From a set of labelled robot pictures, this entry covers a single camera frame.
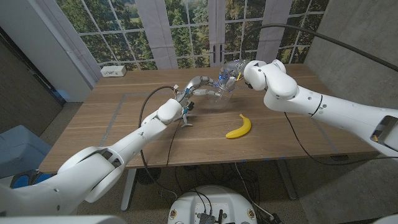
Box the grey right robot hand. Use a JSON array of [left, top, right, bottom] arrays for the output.
[[217, 59, 250, 93]]

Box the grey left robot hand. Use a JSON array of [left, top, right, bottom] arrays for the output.
[[175, 75, 223, 105]]

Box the clear glass jar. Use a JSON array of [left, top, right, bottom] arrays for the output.
[[206, 89, 233, 110]]

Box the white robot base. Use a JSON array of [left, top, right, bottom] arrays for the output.
[[167, 185, 257, 224]]

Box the white robot shoulder cover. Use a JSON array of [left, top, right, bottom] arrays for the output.
[[0, 215, 127, 224]]

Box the grey toy airplane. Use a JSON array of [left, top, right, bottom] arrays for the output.
[[178, 111, 198, 129]]

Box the yellow toy banana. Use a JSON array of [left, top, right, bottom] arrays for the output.
[[225, 113, 252, 140]]

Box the printed window backdrop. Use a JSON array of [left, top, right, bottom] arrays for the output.
[[55, 0, 330, 71]]

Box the white power outlet box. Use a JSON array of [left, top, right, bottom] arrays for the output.
[[100, 65, 127, 78]]

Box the black round floor fan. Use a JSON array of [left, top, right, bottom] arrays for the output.
[[135, 167, 162, 185]]

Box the white table leg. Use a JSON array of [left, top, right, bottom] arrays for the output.
[[120, 168, 138, 213]]

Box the grey table leg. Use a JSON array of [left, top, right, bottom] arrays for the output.
[[275, 159, 299, 201]]

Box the blue-grey storage bin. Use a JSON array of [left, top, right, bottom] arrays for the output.
[[0, 124, 52, 179]]

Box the blue and black seat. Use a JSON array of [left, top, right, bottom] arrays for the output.
[[9, 169, 52, 189]]

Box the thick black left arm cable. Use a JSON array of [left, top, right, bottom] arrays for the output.
[[137, 85, 178, 200]]

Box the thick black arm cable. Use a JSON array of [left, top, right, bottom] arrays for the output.
[[137, 85, 178, 200], [240, 23, 398, 73]]

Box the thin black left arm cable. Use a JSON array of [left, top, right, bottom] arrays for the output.
[[165, 119, 183, 168]]

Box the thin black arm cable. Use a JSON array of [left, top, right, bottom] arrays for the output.
[[283, 111, 398, 167], [165, 119, 183, 168]]

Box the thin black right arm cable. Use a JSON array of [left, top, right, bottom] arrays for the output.
[[283, 111, 398, 167]]

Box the black floor cable tangle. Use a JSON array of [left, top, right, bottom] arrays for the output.
[[173, 161, 282, 224]]

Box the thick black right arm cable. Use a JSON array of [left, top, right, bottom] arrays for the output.
[[240, 23, 398, 73]]

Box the white floor cable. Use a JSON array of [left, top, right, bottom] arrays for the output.
[[233, 162, 275, 220]]

